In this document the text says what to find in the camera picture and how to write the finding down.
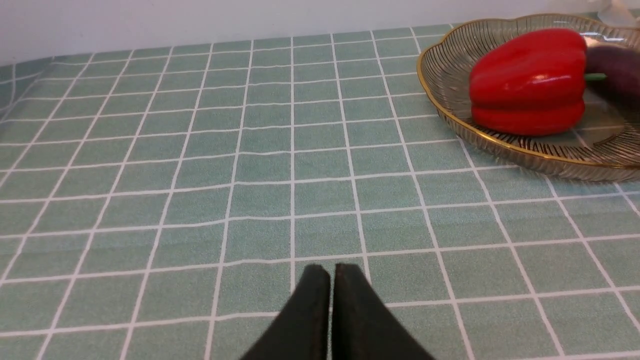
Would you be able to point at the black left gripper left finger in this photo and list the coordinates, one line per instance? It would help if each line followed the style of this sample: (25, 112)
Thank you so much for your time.
(300, 330)

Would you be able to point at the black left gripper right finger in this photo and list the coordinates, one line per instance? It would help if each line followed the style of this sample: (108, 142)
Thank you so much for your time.
(363, 328)

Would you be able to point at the purple eggplant with green stem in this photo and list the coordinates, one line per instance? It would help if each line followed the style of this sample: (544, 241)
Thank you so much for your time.
(622, 69)

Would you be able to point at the white cloth bag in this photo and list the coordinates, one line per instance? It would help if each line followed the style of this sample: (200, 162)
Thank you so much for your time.
(616, 14)

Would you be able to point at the green checkered tablecloth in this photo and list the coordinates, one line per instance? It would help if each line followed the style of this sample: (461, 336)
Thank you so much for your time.
(162, 203)

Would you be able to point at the red bell pepper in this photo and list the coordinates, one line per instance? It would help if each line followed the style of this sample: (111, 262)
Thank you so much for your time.
(532, 85)

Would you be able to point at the gold-rimmed glass plate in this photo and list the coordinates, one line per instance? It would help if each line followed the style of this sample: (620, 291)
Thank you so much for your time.
(443, 70)

